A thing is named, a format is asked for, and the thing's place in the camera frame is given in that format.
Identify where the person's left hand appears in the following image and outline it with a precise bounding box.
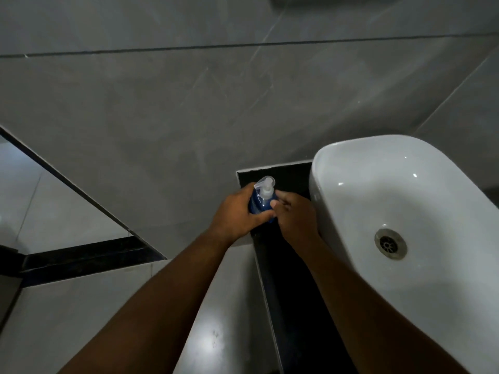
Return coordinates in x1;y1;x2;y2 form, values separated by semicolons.
207;182;278;247

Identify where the person's right hand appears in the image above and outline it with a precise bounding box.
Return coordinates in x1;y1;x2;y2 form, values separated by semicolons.
269;190;325;250

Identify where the blue hand soap bottle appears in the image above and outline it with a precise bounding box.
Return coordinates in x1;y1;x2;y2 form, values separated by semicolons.
247;185;279;217

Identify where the clear white pump head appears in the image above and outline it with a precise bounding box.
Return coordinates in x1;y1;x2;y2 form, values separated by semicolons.
253;175;277;202

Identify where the person's right forearm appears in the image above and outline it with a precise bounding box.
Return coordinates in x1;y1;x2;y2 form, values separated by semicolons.
298;239;473;374

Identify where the person's left forearm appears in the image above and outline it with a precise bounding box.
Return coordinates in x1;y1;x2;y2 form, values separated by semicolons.
57;231;237;374

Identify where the metal sink drain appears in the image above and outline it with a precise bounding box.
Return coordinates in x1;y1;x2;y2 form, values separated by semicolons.
374;228;409;262

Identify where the white ceramic sink basin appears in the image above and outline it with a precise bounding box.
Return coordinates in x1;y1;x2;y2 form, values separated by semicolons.
309;134;499;374

